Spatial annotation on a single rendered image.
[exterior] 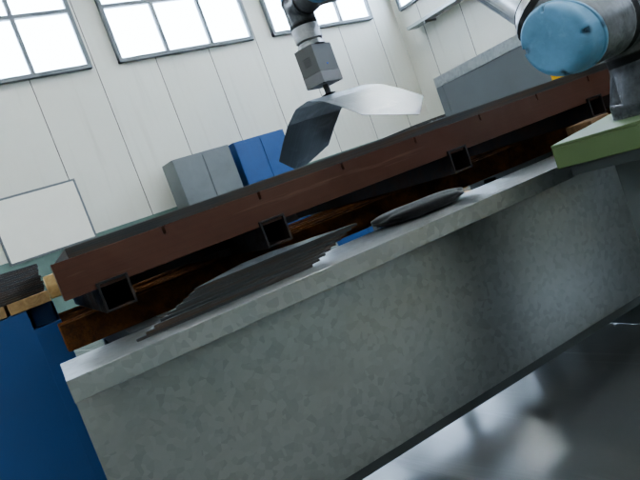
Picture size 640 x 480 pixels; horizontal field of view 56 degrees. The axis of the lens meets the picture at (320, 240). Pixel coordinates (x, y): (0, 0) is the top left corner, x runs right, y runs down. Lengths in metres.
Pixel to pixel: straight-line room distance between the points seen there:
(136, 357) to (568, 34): 0.78
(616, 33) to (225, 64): 10.28
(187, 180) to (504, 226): 8.39
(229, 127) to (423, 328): 9.73
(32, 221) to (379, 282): 8.52
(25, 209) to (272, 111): 4.54
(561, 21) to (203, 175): 8.80
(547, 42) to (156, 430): 0.85
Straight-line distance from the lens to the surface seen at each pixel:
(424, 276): 1.19
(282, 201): 1.10
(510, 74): 2.30
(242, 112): 10.99
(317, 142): 1.89
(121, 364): 0.83
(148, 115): 10.29
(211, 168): 9.72
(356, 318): 1.11
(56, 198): 9.58
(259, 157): 10.15
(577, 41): 1.03
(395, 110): 1.41
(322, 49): 1.68
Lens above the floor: 0.80
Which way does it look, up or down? 5 degrees down
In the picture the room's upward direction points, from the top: 20 degrees counter-clockwise
